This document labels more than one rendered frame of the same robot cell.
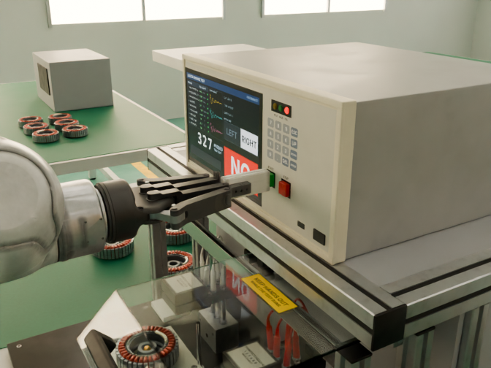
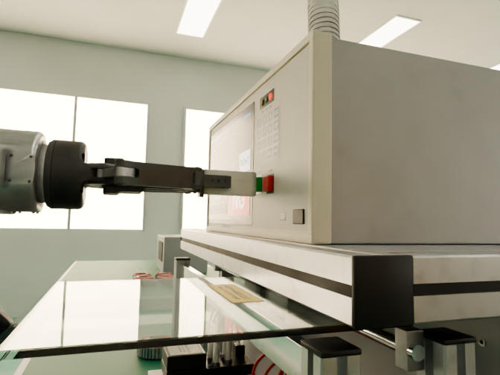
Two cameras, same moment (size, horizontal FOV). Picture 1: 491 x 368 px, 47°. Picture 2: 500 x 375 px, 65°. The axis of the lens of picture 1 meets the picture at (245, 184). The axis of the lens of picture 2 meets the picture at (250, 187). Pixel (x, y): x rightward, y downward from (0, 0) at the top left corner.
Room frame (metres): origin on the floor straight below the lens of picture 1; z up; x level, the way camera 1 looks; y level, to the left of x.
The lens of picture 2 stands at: (0.24, -0.12, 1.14)
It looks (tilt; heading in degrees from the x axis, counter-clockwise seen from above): 5 degrees up; 11
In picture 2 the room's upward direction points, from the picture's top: 1 degrees clockwise
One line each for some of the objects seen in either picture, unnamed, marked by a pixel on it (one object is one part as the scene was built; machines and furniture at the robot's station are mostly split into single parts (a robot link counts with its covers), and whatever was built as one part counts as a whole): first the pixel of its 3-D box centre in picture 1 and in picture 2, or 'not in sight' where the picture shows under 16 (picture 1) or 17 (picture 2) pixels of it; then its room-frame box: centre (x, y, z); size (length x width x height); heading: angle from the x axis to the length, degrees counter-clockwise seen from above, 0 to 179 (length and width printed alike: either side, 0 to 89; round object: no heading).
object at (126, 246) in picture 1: (112, 244); (157, 347); (1.34, 0.35, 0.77); 0.11 x 0.11 x 0.04
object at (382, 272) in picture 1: (336, 193); (350, 249); (0.90, -0.16, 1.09); 0.68 x 0.44 x 0.05; 30
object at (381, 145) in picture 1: (347, 124); (356, 172); (0.89, -0.17, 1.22); 0.44 x 0.39 x 0.20; 30
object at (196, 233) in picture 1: (225, 256); (217, 297); (0.79, 0.03, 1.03); 0.62 x 0.01 x 0.03; 30
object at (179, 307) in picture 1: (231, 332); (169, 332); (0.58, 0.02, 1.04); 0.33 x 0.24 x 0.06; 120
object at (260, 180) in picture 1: (246, 185); (228, 182); (0.71, 0.00, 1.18); 0.07 x 0.01 x 0.03; 120
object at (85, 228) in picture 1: (75, 218); (18, 172); (0.60, 0.20, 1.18); 0.09 x 0.06 x 0.09; 30
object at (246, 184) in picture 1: (236, 192); (211, 180); (0.68, 0.01, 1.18); 0.05 x 0.03 x 0.01; 120
